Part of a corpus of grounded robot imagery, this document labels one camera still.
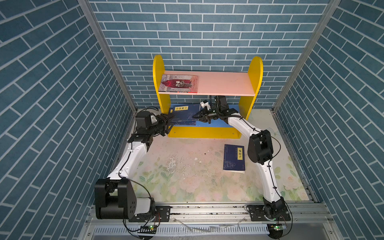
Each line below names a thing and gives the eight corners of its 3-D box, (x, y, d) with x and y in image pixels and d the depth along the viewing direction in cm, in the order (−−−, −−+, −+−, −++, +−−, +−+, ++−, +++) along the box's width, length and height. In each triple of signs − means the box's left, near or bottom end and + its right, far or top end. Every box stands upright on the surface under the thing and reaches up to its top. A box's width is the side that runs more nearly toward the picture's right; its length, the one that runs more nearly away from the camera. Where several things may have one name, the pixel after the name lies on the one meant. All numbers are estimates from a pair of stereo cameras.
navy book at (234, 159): (222, 170, 91) (223, 168, 88) (223, 145, 102) (224, 143, 100) (244, 173, 90) (245, 171, 87) (243, 148, 101) (244, 145, 99)
